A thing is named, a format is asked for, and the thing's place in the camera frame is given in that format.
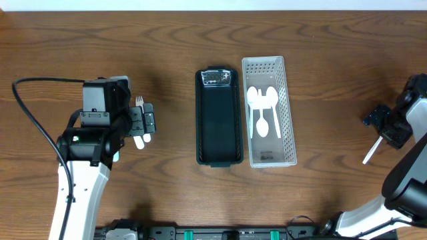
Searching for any white fork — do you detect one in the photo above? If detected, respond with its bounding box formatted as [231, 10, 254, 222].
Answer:
[135, 96, 151, 143]
[133, 136, 145, 150]

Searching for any white spoon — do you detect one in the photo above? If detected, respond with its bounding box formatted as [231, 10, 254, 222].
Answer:
[266, 86, 281, 139]
[362, 136, 383, 165]
[256, 89, 269, 137]
[247, 87, 258, 138]

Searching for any pale green plastic fork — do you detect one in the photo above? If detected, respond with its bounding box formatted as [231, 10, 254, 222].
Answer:
[113, 151, 120, 162]

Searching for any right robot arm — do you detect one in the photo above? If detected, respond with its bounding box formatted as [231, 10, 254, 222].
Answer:
[319, 73, 426, 239]

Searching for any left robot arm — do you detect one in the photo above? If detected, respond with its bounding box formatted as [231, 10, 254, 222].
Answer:
[49, 76, 155, 239]

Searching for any black plastic basket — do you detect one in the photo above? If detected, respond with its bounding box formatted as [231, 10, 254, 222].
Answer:
[195, 66, 244, 167]

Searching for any clear plastic basket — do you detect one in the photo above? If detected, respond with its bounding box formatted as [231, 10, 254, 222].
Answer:
[242, 56, 297, 168]

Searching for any left black cable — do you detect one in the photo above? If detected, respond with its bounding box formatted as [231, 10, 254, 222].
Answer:
[11, 77, 85, 240]

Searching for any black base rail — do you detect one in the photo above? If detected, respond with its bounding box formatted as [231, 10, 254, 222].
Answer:
[93, 219, 318, 240]

